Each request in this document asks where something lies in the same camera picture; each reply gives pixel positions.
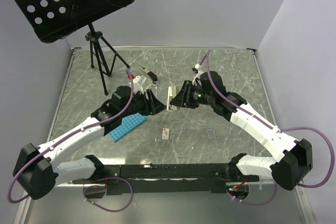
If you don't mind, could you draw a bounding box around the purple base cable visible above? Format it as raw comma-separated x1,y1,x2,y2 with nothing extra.
83,177,134,212
227,182,278,206

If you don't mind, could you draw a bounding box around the blue studded building plate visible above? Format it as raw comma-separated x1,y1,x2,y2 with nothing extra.
109,113,147,143

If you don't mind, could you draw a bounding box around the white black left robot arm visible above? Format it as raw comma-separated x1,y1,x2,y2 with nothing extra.
13,86,165,200

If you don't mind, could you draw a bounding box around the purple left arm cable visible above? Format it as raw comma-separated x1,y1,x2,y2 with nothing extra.
7,68,137,204

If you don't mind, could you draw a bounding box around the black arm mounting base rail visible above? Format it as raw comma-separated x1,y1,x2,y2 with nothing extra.
72,163,259,195

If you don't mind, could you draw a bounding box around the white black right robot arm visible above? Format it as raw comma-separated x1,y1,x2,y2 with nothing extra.
169,71,312,190

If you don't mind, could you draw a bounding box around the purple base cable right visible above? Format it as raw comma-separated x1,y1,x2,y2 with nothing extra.
227,182,278,206

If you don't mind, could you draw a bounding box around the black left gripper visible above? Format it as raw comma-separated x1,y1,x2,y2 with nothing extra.
120,89,167,118

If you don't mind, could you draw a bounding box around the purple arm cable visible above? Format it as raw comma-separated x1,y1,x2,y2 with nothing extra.
196,50,332,188
7,68,137,204

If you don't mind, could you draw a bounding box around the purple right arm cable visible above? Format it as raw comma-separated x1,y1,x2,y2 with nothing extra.
196,50,332,188

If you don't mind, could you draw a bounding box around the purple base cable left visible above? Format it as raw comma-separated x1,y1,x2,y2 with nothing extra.
83,177,134,212

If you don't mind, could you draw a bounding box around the black perforated music stand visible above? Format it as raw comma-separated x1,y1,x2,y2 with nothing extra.
0,0,135,96

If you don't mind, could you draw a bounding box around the beige black large stapler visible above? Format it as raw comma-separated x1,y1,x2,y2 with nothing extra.
139,66,159,86

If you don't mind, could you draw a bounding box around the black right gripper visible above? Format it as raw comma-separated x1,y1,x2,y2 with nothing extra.
170,80,214,109

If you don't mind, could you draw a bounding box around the pale green small stapler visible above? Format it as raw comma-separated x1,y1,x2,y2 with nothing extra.
166,86,180,112

